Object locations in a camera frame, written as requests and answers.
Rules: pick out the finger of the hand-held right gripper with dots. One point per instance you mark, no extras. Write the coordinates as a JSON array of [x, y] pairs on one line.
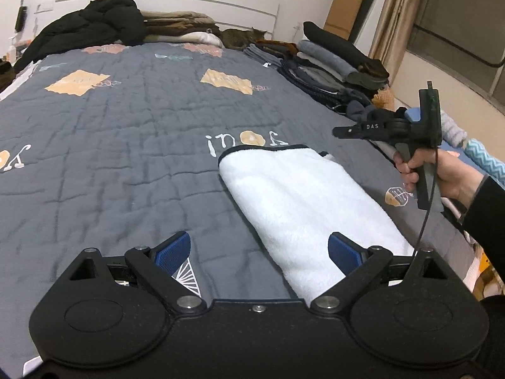
[[347, 131]]

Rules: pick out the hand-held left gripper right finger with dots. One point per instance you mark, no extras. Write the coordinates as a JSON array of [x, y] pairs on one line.
[[345, 254]]

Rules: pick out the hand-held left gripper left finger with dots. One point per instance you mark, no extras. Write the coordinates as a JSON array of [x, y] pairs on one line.
[[173, 252]]

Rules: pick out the white fleece blanket black trim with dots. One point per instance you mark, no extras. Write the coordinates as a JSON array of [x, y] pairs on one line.
[[307, 213]]

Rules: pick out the person's right forearm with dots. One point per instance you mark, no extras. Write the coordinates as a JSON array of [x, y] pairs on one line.
[[489, 213]]

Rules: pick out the row of folded clothes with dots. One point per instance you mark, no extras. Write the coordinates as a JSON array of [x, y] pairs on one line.
[[315, 71]]

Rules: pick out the person's right hand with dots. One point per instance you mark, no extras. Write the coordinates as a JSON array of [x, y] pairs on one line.
[[457, 177]]

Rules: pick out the pale grey fleece towel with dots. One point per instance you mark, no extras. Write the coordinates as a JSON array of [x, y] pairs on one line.
[[453, 130]]

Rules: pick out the orange knit cushion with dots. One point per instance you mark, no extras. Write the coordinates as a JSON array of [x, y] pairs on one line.
[[384, 98]]

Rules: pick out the teal zigzag towel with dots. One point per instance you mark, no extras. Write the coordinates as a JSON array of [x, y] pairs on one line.
[[485, 158]]

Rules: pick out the beige curtain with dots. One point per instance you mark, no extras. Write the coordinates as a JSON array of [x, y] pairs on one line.
[[398, 19]]

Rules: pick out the window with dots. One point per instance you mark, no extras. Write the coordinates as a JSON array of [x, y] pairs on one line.
[[461, 15]]

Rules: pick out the black board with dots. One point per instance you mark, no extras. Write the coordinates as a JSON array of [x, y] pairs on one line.
[[369, 8]]

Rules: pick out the brown cardboard roll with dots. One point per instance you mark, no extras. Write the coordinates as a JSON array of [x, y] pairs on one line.
[[347, 4]]

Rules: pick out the grey quilted printed bedspread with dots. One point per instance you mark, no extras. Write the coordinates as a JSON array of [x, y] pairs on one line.
[[138, 126]]

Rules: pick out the tabby cat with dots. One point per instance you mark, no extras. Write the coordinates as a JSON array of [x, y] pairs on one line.
[[236, 39]]

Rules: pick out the cream rolled cloth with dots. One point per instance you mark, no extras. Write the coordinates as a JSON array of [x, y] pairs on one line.
[[197, 38]]

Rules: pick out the white headboard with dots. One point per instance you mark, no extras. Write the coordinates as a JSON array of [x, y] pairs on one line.
[[221, 8]]

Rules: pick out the folded beige brown blankets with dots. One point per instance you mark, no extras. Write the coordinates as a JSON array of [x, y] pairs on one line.
[[173, 21]]

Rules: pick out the black puffer jacket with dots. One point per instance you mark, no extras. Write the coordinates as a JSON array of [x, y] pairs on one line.
[[90, 27]]

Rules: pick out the dark brown fleece clothing pile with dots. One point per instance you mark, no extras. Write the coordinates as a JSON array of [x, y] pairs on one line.
[[4, 75]]

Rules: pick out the clear spray bottle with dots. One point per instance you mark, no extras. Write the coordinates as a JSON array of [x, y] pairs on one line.
[[11, 51]]

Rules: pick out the black hairbrush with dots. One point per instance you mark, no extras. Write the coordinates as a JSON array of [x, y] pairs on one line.
[[21, 17]]

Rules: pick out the white wall switch plate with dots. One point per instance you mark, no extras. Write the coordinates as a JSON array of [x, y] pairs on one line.
[[44, 7]]

